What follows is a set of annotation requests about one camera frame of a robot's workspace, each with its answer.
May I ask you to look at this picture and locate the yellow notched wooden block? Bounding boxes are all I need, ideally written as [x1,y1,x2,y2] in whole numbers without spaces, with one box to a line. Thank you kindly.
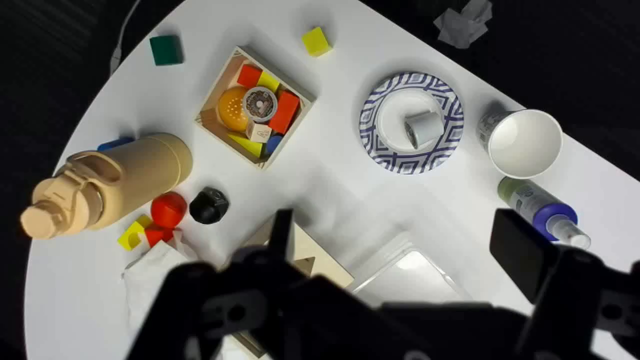
[117,214,154,254]

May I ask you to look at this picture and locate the long yellow toy block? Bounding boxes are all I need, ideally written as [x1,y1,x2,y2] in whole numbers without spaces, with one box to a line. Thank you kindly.
[229,130,266,161]

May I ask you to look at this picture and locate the small red wooden block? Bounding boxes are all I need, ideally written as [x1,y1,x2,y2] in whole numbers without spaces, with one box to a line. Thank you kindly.
[144,225,177,249]

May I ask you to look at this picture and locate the orange toy ball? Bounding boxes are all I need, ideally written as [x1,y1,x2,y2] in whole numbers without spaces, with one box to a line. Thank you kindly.
[215,86,253,133]

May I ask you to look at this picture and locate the wooden shape sorter box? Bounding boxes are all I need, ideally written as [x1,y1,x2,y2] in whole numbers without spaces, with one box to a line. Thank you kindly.
[236,214,357,291]

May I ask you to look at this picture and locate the tan plastic bottle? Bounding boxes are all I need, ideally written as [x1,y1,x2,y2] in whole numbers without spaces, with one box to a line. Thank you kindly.
[19,130,197,242]

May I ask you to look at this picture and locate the small yellow toy block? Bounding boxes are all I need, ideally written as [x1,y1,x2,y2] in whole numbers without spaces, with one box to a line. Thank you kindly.
[259,70,282,94]

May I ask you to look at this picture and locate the yellow wooden cube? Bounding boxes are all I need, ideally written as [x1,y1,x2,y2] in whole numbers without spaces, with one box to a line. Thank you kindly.
[300,25,334,58]

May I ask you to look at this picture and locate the large red toy block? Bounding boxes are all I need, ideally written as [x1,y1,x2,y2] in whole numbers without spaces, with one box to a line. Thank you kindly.
[268,88,303,137]

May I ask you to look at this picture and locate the green wooden block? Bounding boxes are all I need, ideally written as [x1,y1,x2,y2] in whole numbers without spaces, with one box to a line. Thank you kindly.
[149,35,186,69]

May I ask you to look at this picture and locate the plastic bottle with blue cap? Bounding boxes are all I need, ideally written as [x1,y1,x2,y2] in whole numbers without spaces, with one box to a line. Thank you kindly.
[497,176,592,251]

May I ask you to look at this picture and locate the small red toy block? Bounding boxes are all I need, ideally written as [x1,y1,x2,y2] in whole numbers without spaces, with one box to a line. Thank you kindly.
[236,63,265,88]

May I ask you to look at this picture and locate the white cable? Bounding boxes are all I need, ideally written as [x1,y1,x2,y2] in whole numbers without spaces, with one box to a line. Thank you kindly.
[109,0,144,75]

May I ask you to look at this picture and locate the small blue toy block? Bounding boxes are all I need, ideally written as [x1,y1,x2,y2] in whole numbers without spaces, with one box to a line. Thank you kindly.
[261,135,286,158]

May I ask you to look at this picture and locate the black round object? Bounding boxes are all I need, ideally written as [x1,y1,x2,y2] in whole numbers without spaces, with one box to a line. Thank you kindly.
[189,186,233,227]

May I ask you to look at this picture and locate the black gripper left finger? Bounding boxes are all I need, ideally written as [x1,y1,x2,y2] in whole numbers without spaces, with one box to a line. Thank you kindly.
[266,208,297,269]

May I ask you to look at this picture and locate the red round wooden block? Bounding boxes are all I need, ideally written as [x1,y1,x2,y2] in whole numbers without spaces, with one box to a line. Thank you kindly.
[151,191,191,228]

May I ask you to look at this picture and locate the round metal toy can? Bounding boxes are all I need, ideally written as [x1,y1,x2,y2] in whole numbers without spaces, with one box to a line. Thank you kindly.
[240,86,278,127]

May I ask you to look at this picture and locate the wooden toy box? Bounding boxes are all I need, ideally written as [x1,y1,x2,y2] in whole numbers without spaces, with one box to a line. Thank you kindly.
[194,44,318,170]

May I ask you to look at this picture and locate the blue wooden block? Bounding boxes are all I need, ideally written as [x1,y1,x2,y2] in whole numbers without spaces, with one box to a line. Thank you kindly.
[96,135,137,155]

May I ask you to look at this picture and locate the beige toy cube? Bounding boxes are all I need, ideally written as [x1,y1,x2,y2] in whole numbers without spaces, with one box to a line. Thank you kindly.
[247,123,275,145]

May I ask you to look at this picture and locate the white paper cup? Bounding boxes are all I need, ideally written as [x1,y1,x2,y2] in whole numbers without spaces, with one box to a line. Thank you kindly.
[479,103,564,180]

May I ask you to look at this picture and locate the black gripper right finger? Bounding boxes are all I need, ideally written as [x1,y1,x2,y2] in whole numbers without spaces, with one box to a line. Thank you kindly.
[488,208,570,304]

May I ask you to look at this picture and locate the grey paper sheets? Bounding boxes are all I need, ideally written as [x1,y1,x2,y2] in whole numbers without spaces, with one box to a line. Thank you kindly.
[432,0,497,51]

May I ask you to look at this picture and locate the blue white patterned bowl lid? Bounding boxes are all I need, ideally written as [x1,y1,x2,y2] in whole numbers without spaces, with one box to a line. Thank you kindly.
[359,70,466,176]

